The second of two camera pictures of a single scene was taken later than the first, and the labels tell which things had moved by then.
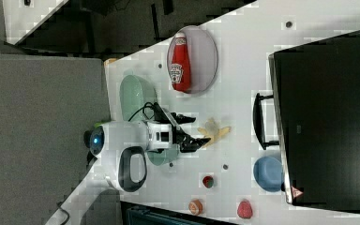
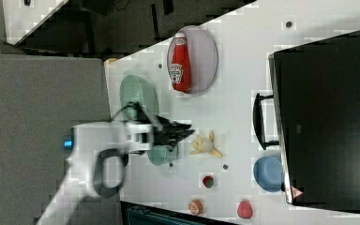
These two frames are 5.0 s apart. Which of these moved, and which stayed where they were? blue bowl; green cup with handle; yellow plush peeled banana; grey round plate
Moved: yellow plush peeled banana
Stayed: grey round plate; blue bowl; green cup with handle
